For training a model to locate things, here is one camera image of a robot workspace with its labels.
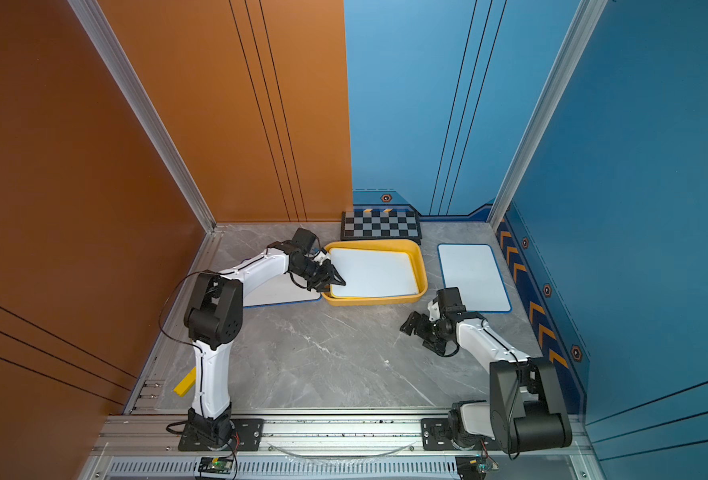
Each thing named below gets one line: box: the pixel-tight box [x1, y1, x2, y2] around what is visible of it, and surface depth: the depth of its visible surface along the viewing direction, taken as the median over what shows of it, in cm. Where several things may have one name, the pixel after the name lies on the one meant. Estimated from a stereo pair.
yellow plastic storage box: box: [321, 239, 428, 306], surface depth 104 cm
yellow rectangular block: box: [174, 366, 196, 397], surface depth 82 cm
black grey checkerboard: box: [340, 209, 423, 245], surface depth 118 cm
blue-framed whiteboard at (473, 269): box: [437, 243, 512, 313], surface depth 110 cm
